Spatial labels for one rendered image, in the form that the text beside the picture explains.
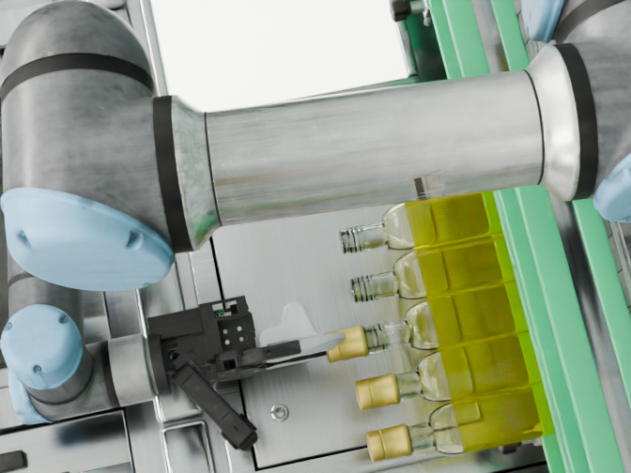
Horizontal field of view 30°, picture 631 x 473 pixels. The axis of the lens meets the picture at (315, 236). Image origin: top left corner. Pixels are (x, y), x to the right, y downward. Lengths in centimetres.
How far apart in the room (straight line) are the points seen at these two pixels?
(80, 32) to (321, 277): 67
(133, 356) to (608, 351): 50
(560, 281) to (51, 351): 52
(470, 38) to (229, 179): 63
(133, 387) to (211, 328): 10
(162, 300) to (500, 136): 72
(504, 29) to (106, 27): 64
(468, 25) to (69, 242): 72
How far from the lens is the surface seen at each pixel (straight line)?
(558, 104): 84
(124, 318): 149
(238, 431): 129
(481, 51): 140
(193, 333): 131
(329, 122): 83
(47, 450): 150
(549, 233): 124
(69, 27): 88
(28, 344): 119
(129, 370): 129
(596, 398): 122
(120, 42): 89
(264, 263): 147
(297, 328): 129
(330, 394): 144
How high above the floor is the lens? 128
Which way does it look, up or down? 5 degrees down
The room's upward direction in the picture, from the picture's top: 101 degrees counter-clockwise
